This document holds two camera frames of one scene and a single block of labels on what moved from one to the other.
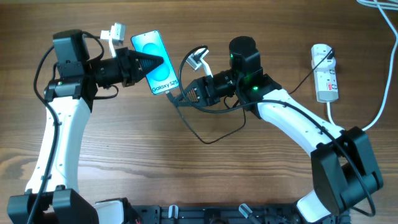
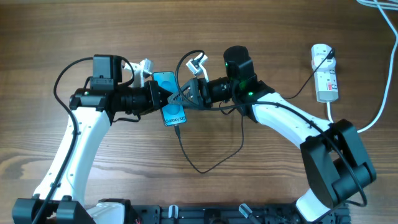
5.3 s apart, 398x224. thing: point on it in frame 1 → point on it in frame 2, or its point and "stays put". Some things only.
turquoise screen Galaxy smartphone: (161, 78) → (173, 114)
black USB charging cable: (169, 95) → (331, 53)
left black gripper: (128, 60) → (152, 89)
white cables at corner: (384, 4) stays put
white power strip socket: (323, 62) stays put
